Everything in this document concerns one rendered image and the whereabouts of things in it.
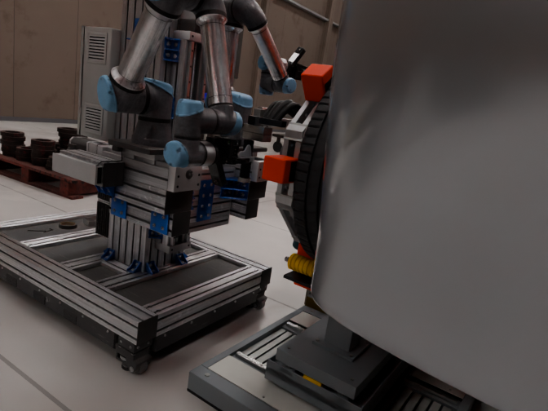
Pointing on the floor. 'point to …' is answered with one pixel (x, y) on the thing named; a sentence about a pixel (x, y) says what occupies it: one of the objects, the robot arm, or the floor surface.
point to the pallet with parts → (40, 162)
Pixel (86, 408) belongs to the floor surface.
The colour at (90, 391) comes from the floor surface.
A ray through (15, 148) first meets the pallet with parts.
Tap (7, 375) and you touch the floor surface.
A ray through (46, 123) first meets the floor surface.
